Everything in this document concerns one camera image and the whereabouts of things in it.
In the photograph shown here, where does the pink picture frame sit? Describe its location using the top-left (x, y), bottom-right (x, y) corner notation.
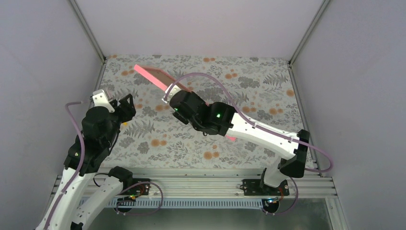
top-left (134, 65), bottom-right (237, 137)

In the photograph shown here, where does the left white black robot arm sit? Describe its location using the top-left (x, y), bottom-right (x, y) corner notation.
top-left (37, 90), bottom-right (136, 230)

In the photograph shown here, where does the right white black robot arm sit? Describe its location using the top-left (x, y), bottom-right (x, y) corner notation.
top-left (169, 90), bottom-right (310, 195)

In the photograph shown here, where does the floral patterned table mat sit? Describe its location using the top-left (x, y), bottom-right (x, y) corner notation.
top-left (100, 55), bottom-right (303, 169)

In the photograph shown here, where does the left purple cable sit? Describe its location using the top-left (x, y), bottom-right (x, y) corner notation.
top-left (43, 101), bottom-right (92, 230)

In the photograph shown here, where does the purple cable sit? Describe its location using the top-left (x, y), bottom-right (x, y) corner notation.
top-left (43, 101), bottom-right (92, 230)
top-left (163, 72), bottom-right (334, 217)

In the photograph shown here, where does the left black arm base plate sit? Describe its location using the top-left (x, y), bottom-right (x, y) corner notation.
top-left (120, 178), bottom-right (151, 197)

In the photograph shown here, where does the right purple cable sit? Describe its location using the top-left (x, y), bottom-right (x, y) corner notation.
top-left (163, 72), bottom-right (334, 217)

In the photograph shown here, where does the aluminium rail base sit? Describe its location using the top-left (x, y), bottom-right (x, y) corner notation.
top-left (50, 168), bottom-right (347, 230)

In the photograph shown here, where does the left aluminium corner post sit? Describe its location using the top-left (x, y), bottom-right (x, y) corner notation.
top-left (68, 0), bottom-right (106, 63)

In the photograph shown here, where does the aluminium corner post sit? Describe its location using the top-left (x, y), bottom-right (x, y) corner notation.
top-left (289, 0), bottom-right (331, 67)
top-left (68, 0), bottom-right (106, 63)

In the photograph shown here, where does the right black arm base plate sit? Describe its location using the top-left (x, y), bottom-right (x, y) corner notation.
top-left (239, 179), bottom-right (290, 196)

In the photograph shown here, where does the right aluminium corner post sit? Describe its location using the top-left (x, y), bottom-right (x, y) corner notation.
top-left (289, 0), bottom-right (331, 67)

